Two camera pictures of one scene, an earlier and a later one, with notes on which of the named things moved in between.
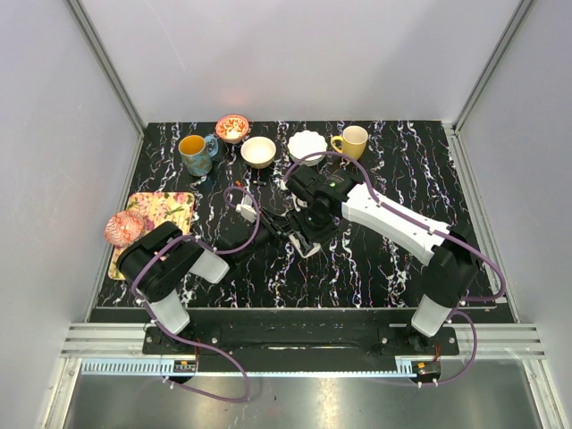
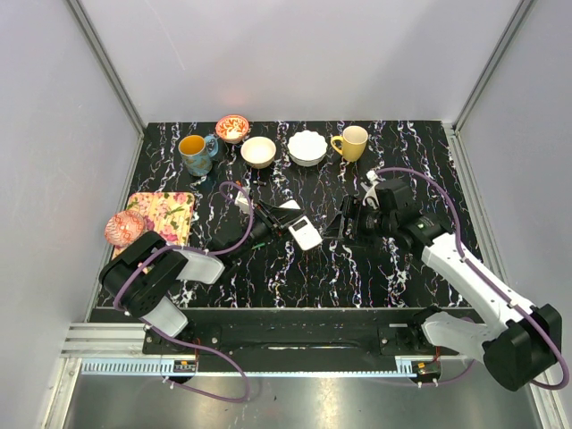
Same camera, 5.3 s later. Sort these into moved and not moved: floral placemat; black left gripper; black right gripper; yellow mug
Moved: black right gripper
Not moved: yellow mug; black left gripper; floral placemat
